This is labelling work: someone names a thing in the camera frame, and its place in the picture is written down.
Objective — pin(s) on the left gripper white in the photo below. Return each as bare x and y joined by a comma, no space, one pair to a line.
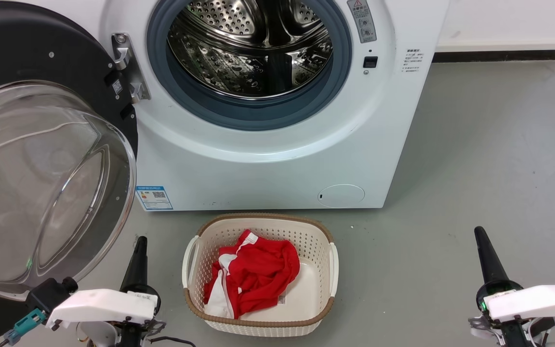
99,306

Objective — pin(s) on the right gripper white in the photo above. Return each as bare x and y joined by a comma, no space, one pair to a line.
533,301

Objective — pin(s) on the black round glass washer door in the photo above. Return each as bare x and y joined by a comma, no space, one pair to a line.
41,183

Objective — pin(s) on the white front-load washing machine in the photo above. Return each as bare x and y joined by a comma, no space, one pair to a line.
268,168

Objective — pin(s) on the metal door hinge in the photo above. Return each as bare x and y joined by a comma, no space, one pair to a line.
130,72

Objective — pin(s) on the black door latch socket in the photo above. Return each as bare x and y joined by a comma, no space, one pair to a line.
370,62

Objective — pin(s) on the blue energy label sticker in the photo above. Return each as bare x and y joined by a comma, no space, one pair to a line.
154,198

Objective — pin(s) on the red and white garment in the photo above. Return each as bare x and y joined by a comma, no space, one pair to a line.
258,274

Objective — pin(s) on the round white drain filter cover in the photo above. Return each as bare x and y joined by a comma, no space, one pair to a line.
341,195

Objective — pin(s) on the cream perforated laundry basket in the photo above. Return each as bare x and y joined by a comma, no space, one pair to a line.
316,289

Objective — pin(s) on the black baseboard strip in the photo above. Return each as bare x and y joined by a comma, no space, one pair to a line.
499,56

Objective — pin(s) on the steel washer drum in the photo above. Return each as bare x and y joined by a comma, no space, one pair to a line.
248,53

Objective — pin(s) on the grey warning sticker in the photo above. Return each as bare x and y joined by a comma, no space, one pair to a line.
363,21

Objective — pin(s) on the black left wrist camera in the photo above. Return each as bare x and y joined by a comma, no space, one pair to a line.
48,295

